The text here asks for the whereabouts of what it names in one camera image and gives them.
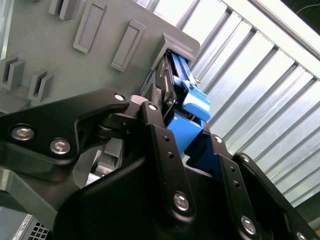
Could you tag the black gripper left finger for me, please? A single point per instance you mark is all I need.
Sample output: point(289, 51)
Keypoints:
point(50, 125)

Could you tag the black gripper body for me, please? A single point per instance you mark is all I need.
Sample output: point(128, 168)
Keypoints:
point(120, 205)

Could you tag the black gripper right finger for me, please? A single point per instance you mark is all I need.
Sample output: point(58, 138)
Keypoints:
point(250, 200)

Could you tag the hard disk blue carrier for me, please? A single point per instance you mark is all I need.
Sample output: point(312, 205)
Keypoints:
point(185, 130)

